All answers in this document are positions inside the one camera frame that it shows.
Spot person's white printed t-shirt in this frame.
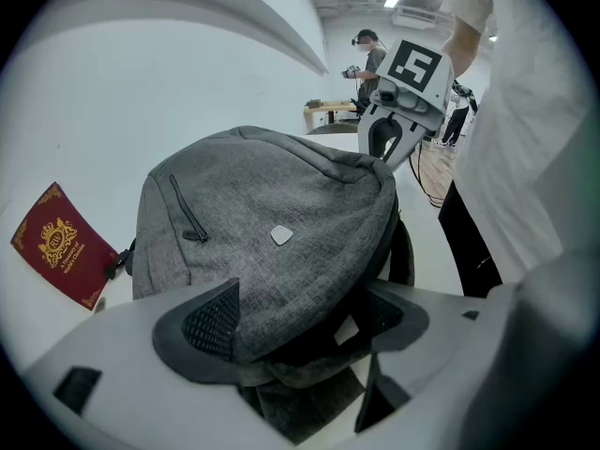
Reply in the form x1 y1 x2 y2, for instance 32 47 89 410
440 0 600 299

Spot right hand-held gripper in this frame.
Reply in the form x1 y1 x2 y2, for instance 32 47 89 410
358 37 456 174

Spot person's right forearm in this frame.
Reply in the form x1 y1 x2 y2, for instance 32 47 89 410
440 16 484 79

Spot white air conditioner unit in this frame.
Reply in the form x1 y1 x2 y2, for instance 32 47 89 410
391 7 454 30

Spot grey fabric backpack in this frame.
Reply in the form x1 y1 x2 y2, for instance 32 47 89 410
114 125 416 444

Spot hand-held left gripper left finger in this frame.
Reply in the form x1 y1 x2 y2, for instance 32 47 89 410
22 277 301 450

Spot light wooden table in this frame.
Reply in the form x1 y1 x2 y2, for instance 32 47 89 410
303 98 360 126

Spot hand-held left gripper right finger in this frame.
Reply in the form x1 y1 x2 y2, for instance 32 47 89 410
327 282 491 450

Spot dark red book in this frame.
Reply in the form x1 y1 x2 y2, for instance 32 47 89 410
9 181 121 312

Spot round wooden chair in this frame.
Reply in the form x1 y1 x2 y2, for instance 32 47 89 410
307 119 362 136

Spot person's black trousers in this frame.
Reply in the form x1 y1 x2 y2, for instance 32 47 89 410
438 180 505 299

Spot black cable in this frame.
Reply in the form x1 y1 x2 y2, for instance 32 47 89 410
407 142 451 208

